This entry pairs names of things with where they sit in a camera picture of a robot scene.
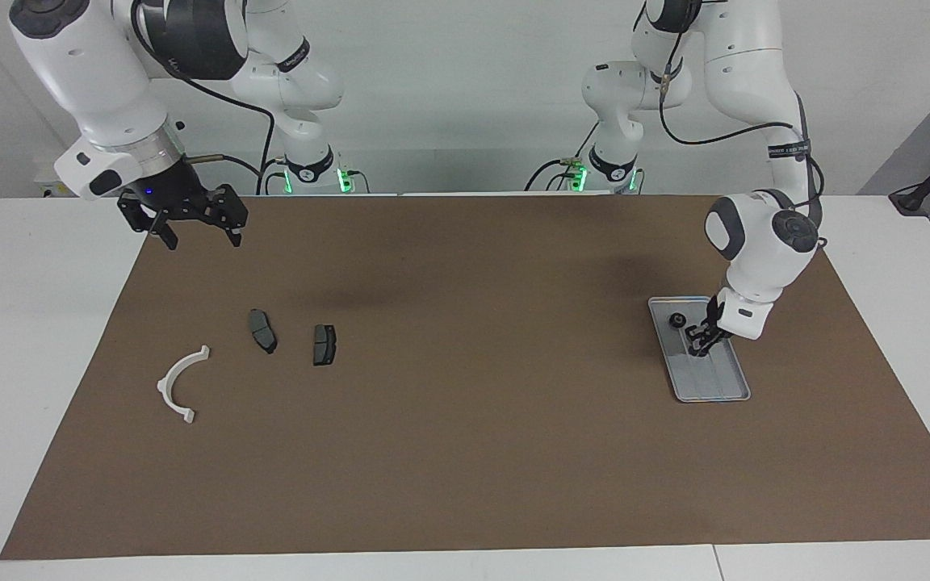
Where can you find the rectangular dark grey brake pad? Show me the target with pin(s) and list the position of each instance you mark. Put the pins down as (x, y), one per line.
(324, 345)

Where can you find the curved dark grey brake pad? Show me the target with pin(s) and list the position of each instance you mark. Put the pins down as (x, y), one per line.
(261, 331)

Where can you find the white curved plastic bracket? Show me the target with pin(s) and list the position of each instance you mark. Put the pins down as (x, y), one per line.
(165, 386)

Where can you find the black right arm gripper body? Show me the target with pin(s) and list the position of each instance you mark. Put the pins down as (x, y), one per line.
(182, 198)

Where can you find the brown table mat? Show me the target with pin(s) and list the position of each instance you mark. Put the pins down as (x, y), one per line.
(465, 452)

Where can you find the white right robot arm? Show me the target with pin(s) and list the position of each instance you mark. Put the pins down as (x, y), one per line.
(85, 73)

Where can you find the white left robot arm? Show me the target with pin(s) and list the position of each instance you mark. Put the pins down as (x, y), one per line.
(747, 81)

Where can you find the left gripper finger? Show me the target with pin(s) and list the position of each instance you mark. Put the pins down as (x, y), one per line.
(710, 343)
(694, 339)

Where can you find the large black bearing gear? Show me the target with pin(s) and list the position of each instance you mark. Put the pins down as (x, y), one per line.
(673, 323)

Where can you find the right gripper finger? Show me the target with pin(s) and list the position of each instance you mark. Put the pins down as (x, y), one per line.
(233, 234)
(165, 234)

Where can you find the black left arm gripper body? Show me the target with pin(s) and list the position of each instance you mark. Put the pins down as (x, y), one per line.
(715, 319)

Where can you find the grey metal tray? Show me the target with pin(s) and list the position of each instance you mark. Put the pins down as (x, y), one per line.
(715, 379)

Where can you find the white power strip box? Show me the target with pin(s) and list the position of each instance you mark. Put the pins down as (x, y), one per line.
(43, 184)

